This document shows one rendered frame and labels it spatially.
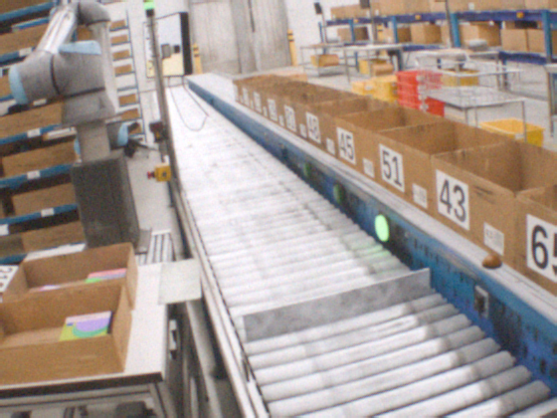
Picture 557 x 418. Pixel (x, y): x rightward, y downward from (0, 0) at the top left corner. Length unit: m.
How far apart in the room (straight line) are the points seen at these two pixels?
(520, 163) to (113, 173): 1.26
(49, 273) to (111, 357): 0.66
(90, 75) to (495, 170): 1.29
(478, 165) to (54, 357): 1.16
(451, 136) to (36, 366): 1.43
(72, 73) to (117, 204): 0.47
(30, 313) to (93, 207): 0.55
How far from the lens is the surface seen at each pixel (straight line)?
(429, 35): 10.95
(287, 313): 1.39
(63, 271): 1.92
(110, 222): 2.06
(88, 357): 1.35
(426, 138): 1.97
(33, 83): 2.06
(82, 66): 2.01
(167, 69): 2.87
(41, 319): 1.65
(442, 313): 1.41
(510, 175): 1.69
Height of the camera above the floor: 1.42
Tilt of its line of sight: 17 degrees down
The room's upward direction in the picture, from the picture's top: 8 degrees counter-clockwise
